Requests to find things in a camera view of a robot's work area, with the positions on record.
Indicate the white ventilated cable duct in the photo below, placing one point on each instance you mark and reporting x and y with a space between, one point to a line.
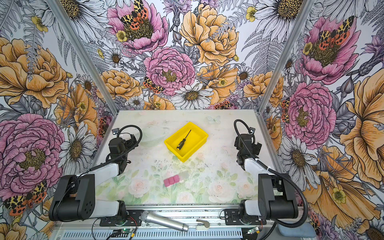
154 234

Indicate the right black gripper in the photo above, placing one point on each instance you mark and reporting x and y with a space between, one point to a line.
256 148

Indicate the silver microphone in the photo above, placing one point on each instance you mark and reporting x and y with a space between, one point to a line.
153 218

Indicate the black yellow screwdriver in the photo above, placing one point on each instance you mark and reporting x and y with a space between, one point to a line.
182 142

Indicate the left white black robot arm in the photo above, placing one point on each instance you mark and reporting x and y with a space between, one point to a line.
75 197

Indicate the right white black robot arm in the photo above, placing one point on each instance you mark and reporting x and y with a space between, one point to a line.
276 199

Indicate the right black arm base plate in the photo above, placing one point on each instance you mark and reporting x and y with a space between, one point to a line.
233 217

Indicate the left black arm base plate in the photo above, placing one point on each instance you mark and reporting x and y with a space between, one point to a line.
131 219

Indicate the clear plastic block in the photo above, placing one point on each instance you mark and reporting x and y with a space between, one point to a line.
183 176

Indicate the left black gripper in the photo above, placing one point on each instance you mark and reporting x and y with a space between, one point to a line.
129 142

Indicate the yellow plastic bin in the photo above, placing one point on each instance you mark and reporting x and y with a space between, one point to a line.
196 139

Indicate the pink block piece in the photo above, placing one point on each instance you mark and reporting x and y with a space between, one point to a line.
171 180

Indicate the grey blue pad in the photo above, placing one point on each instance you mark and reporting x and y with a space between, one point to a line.
304 231

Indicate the beige hook clip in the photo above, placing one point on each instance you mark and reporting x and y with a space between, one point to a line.
202 225

